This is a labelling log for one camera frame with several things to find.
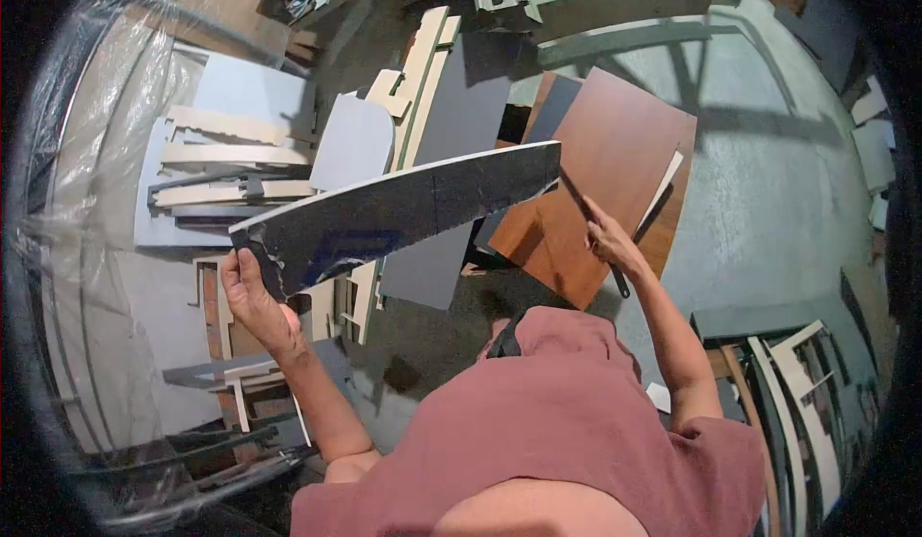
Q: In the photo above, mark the person's right hand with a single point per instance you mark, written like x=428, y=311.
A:
x=611, y=240

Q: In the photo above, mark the stack of board strips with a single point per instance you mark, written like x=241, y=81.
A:
x=792, y=414

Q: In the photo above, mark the pile of grey board offcuts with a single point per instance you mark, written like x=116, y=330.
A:
x=238, y=169

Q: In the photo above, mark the person's right fingers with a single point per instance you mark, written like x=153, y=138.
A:
x=595, y=227

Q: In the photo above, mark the dark metal file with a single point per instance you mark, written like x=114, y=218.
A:
x=592, y=227

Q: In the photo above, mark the long dark grey board offcut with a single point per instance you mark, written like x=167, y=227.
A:
x=403, y=213

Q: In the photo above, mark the brown wood-grain panel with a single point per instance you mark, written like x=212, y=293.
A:
x=598, y=191

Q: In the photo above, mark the person's left hand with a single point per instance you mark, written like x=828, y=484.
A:
x=259, y=306

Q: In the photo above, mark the rounded light grey panel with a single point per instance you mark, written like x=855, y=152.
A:
x=354, y=142

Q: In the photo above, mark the person's body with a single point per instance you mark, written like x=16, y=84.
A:
x=540, y=436

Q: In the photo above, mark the person's left thumb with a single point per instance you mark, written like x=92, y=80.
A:
x=251, y=277

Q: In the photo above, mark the dark grey rectangular panel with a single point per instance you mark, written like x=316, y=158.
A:
x=450, y=169

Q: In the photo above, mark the clear plastic sheet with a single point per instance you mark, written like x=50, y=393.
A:
x=108, y=249

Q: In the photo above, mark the grey metal frame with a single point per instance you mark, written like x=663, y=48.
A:
x=627, y=18

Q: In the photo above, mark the person's left fingers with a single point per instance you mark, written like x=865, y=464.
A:
x=229, y=277

